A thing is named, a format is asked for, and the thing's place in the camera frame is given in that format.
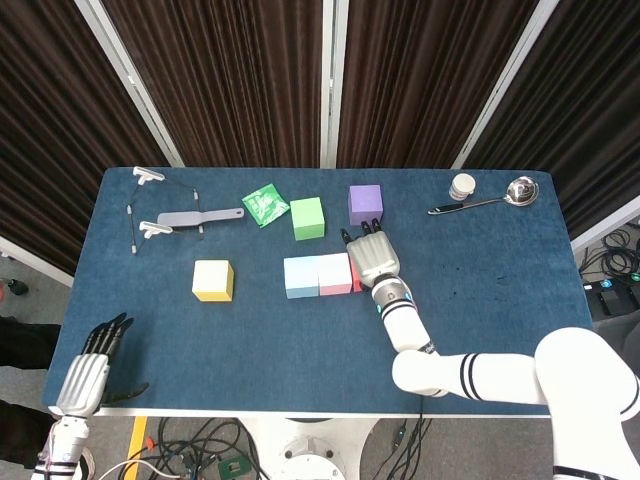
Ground black power strip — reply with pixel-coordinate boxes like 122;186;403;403
582;279;640;317

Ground white jar red label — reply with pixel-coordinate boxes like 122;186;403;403
449;173;476;201

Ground green foam cube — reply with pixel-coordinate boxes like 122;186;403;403
289;196;327;242

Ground red foam cube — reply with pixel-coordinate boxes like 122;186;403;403
349;259;370;294

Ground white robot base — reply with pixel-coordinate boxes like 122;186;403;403
238;416;377;480

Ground yellow foam cube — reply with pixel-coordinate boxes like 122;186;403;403
191;259;235;303

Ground pink foam cube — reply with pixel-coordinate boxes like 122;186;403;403
316;253;354;296

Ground black floor cable tangle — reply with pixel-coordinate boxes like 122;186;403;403
369;417;434;480
579;224;640;282
94;417;266;480

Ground black trouser leg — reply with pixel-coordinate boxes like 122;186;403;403
0;399;54;469
0;319;62;374

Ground wire hanger white clips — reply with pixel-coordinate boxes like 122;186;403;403
127;166;204;256

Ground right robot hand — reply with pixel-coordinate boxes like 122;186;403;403
340;217;402;290

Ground green sachet packet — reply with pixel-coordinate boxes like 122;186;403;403
241;183;291;230

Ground white partition frame bar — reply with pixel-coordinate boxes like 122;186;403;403
0;234;76;289
569;197;640;254

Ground purple foam cube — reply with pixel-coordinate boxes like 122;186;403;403
347;184;385;228

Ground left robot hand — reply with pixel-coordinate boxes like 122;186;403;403
48;312;150;419

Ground steel ladle black handle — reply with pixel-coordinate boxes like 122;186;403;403
427;175;540;217

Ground white partition post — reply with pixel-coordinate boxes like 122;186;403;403
74;0;185;168
449;0;560;170
319;0;350;169

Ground blue table cloth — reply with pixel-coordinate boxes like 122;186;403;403
42;166;596;416

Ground dark brown curtain panel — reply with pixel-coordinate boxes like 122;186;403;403
337;0;541;170
464;0;640;241
0;0;171;276
102;0;326;169

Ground light blue foam cube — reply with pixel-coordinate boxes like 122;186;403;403
283;256;320;300

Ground green circuit board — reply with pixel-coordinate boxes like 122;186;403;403
218;457;250;479

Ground white table frame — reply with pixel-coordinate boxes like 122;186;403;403
94;407;551;420

